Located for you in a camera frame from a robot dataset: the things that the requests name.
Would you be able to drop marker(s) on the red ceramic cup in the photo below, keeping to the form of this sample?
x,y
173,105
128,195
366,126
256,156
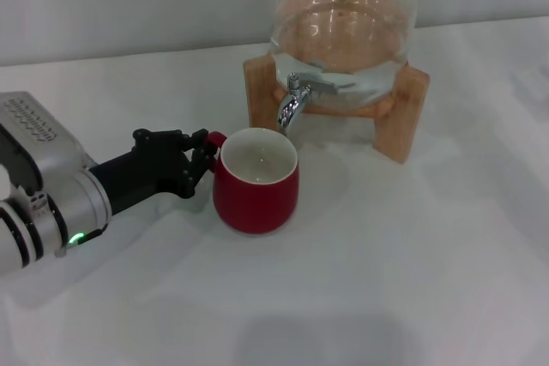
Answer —
x,y
257,199

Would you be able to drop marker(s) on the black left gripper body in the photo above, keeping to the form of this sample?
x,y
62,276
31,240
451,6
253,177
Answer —
x,y
141,173

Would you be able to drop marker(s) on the chrome faucet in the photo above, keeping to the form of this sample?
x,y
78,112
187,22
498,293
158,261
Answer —
x,y
291,104

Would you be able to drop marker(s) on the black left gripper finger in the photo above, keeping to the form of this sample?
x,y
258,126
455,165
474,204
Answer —
x,y
167,136
199,169

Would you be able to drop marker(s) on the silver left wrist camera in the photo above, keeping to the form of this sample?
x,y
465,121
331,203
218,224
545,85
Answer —
x,y
34,134

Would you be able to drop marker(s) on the glass water dispenser jar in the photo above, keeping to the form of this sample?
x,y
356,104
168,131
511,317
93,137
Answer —
x,y
343,19

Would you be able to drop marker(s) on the wooden dispenser stand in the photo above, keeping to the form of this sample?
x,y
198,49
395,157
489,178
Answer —
x,y
399,126

